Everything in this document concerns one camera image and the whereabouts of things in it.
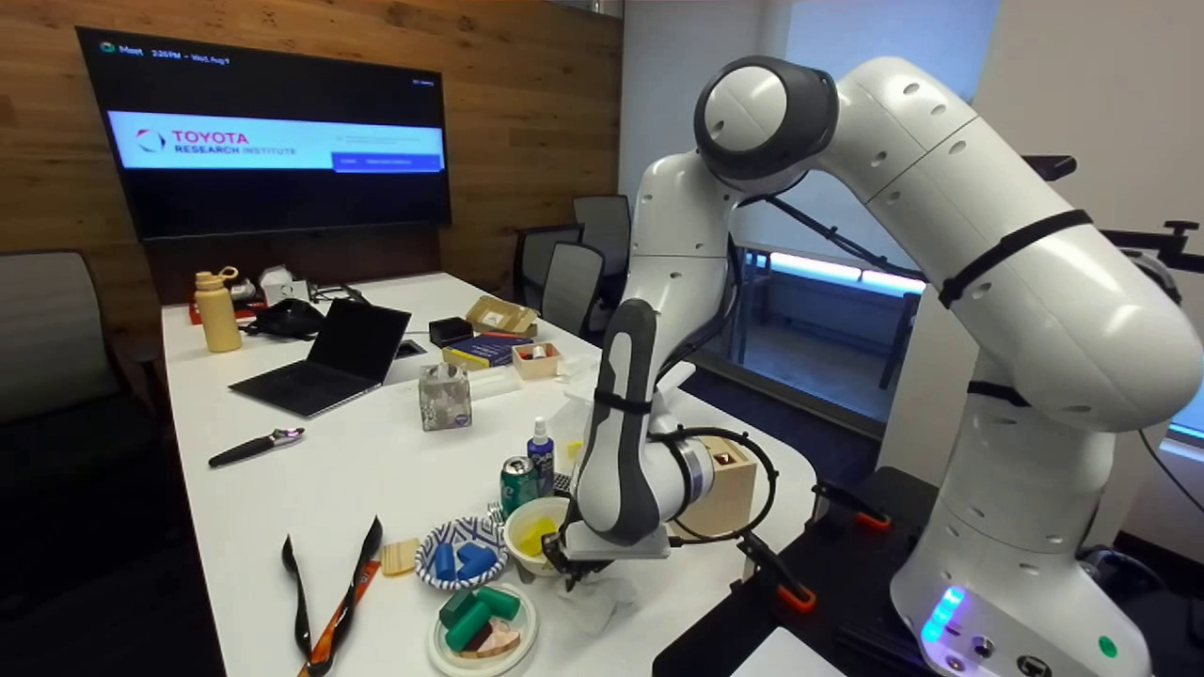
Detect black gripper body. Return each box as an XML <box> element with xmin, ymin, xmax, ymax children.
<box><xmin>543</xmin><ymin>523</ymin><xmax>620</xmax><ymax>593</ymax></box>

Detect yellow block in bowl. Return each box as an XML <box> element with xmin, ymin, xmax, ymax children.
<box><xmin>513</xmin><ymin>509</ymin><xmax>561</xmax><ymax>555</ymax></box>

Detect white bowl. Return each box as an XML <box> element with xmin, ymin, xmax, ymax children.
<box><xmin>500</xmin><ymin>494</ymin><xmax>578</xmax><ymax>583</ymax></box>

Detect bowl with food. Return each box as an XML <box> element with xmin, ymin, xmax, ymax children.
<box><xmin>425</xmin><ymin>579</ymin><xmax>543</xmax><ymax>677</ymax></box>

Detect green soda can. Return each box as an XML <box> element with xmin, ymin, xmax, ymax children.
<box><xmin>496</xmin><ymin>455</ymin><xmax>545</xmax><ymax>519</ymax></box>

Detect green toy cylinder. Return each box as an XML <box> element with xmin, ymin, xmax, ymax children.
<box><xmin>442</xmin><ymin>585</ymin><xmax>524</xmax><ymax>656</ymax></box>
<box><xmin>432</xmin><ymin>585</ymin><xmax>486</xmax><ymax>632</ymax></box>

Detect brown toy food piece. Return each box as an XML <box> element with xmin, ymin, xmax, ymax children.
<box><xmin>472</xmin><ymin>620</ymin><xmax>524</xmax><ymax>661</ymax></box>

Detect bottle with blue label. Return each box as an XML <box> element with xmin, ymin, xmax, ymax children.
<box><xmin>524</xmin><ymin>415</ymin><xmax>556</xmax><ymax>495</ymax></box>

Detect beige wooden piece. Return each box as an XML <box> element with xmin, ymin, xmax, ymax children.
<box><xmin>375</xmin><ymin>539</ymin><xmax>425</xmax><ymax>583</ymax></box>

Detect small light wooden tray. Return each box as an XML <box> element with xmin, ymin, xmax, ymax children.
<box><xmin>509</xmin><ymin>338</ymin><xmax>563</xmax><ymax>383</ymax></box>

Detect black orange clamp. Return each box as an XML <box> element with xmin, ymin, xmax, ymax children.
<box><xmin>732</xmin><ymin>526</ymin><xmax>821</xmax><ymax>618</ymax></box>
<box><xmin>810</xmin><ymin>483</ymin><xmax>896</xmax><ymax>543</ymax></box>

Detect black orange tongs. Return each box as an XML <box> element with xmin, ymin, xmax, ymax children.
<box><xmin>278</xmin><ymin>515</ymin><xmax>387</xmax><ymax>677</ymax></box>

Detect white sheet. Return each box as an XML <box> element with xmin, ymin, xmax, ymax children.
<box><xmin>728</xmin><ymin>624</ymin><xmax>842</xmax><ymax>677</ymax></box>

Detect flat blue box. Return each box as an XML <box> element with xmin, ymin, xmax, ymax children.
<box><xmin>454</xmin><ymin>335</ymin><xmax>518</xmax><ymax>367</ymax></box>

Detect tan cardboard box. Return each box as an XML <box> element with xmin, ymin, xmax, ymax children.
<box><xmin>462</xmin><ymin>292</ymin><xmax>543</xmax><ymax>341</ymax></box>

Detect small black box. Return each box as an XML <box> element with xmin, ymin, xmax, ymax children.
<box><xmin>425</xmin><ymin>316</ymin><xmax>477</xmax><ymax>351</ymax></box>

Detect grey office chair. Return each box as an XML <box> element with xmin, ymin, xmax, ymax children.
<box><xmin>536</xmin><ymin>237</ymin><xmax>604</xmax><ymax>341</ymax></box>
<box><xmin>570</xmin><ymin>193</ymin><xmax>634</xmax><ymax>312</ymax></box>

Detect dark office chair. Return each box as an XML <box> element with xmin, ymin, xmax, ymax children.
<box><xmin>513</xmin><ymin>222</ymin><xmax>578</xmax><ymax>312</ymax></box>

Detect black laptop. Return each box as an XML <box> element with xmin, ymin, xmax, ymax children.
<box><xmin>224</xmin><ymin>298</ymin><xmax>413</xmax><ymax>422</ymax></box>

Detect glass window panel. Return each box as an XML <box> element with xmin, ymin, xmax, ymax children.
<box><xmin>728</xmin><ymin>242</ymin><xmax>931</xmax><ymax>430</ymax></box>

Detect black marker pen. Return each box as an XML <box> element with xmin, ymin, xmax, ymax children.
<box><xmin>204</xmin><ymin>425</ymin><xmax>309</xmax><ymax>475</ymax></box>

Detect black pouch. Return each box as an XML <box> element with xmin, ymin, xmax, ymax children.
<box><xmin>240</xmin><ymin>298</ymin><xmax>331</xmax><ymax>341</ymax></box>

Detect small white object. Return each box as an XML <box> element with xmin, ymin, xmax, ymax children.
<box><xmin>255</xmin><ymin>264</ymin><xmax>312</xmax><ymax>303</ymax></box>

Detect yellow water bottle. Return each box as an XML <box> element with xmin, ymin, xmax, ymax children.
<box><xmin>186</xmin><ymin>264</ymin><xmax>243</xmax><ymax>357</ymax></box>

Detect large grey chair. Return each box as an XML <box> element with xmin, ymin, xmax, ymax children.
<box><xmin>0</xmin><ymin>248</ymin><xmax>129</xmax><ymax>425</ymax></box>

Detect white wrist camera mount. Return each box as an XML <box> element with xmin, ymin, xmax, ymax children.
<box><xmin>561</xmin><ymin>515</ymin><xmax>672</xmax><ymax>564</ymax></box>

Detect black cable loop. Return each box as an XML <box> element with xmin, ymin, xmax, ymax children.
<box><xmin>661</xmin><ymin>425</ymin><xmax>783</xmax><ymax>545</ymax></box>

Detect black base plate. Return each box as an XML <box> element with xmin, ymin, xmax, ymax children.
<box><xmin>649</xmin><ymin>464</ymin><xmax>1204</xmax><ymax>677</ymax></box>

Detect wall mounted tv screen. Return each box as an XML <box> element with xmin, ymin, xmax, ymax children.
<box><xmin>75</xmin><ymin>25</ymin><xmax>454</xmax><ymax>246</ymax></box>

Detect black camera stand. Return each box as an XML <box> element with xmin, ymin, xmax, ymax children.
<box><xmin>1103</xmin><ymin>219</ymin><xmax>1204</xmax><ymax>276</ymax></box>

